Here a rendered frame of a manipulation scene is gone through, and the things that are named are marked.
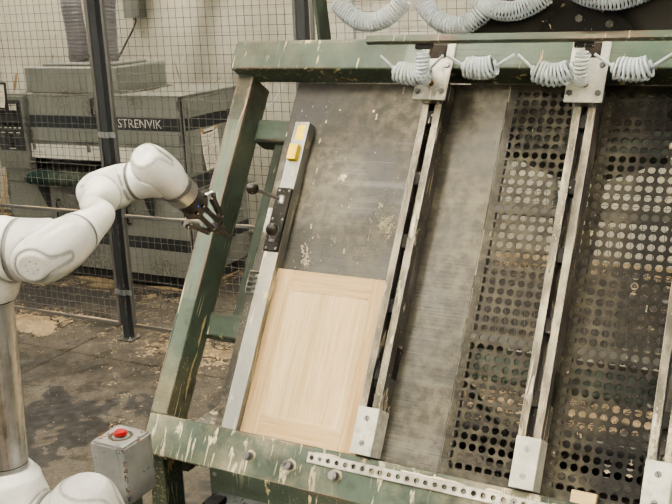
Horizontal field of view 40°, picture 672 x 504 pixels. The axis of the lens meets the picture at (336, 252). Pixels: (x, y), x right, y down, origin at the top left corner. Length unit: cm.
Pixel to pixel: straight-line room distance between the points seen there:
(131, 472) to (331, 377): 60
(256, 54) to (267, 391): 106
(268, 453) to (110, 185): 85
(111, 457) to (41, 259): 90
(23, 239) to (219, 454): 103
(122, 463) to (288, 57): 130
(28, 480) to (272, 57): 150
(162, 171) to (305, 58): 74
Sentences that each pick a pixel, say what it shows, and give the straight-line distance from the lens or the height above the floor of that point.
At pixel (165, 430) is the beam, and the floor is 87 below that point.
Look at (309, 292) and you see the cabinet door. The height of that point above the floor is 125.
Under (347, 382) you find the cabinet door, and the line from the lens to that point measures 259.
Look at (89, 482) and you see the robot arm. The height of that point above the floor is 110.
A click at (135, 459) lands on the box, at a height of 88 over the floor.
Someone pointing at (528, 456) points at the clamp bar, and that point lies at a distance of 234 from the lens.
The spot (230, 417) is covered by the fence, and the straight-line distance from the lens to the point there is 272.
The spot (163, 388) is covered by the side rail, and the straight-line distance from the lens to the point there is 285.
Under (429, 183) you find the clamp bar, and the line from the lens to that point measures 263.
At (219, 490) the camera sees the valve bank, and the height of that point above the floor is 74.
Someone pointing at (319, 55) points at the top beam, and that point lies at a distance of 290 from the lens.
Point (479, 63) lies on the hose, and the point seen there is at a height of 189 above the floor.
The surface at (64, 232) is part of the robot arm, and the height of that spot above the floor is 164.
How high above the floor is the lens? 208
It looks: 15 degrees down
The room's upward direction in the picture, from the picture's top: 2 degrees counter-clockwise
